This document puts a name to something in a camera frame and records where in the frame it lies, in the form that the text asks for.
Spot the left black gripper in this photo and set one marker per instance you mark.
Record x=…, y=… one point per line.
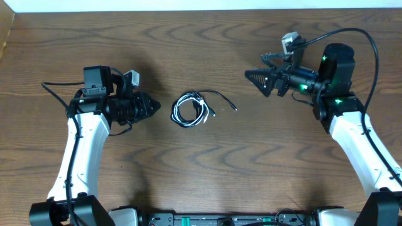
x=146, y=107

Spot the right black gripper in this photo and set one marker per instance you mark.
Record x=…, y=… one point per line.
x=266, y=89

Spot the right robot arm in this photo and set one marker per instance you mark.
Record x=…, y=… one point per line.
x=342, y=116

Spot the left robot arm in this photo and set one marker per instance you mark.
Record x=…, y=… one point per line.
x=107, y=96

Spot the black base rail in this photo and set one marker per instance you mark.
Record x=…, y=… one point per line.
x=226, y=219

